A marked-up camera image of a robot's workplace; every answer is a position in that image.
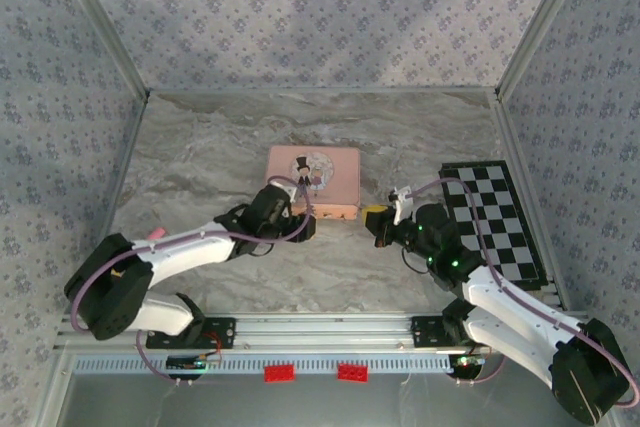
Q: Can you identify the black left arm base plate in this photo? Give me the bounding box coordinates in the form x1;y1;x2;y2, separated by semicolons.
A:
145;315;237;351

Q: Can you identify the base circuit board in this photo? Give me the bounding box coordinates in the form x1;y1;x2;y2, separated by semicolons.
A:
449;354;489;379
165;354;224;374

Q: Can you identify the right base circuit board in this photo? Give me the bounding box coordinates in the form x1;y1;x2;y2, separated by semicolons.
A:
449;354;489;379

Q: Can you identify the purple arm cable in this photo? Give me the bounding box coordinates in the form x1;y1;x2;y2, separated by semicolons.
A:
407;177;640;411
71;174;318;336

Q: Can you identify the pink wedding couple tin box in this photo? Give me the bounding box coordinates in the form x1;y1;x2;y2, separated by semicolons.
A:
263;144;362;222

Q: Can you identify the red toy brick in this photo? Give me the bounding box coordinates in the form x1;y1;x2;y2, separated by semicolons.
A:
336;363;370;383
263;365;296;384

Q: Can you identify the slotted grey cable duct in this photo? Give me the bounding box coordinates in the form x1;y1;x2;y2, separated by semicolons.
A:
72;352;454;374

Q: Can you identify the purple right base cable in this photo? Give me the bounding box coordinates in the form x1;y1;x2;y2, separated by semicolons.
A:
454;341;507;387

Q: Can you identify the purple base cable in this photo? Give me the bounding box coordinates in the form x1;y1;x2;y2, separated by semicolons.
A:
135;326;226;389
454;341;507;387

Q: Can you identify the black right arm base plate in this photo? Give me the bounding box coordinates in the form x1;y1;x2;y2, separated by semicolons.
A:
410;315;501;349

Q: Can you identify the grey metal tray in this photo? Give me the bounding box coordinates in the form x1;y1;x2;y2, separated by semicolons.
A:
37;354;619;427

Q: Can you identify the aluminium mounting rail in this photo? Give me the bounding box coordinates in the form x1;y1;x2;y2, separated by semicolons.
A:
54;310;599;351

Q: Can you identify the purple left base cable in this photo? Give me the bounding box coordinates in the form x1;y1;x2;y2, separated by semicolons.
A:
135;326;226;389

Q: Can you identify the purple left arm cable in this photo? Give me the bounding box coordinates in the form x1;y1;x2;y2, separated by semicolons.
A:
71;174;318;336

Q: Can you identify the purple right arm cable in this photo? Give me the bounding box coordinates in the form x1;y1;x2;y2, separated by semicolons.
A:
407;177;640;411

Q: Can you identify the left base circuit board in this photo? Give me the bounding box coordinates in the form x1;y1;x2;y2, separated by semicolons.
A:
165;354;224;374

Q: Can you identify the black grey chessboard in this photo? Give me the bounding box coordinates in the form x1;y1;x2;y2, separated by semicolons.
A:
438;160;544;291

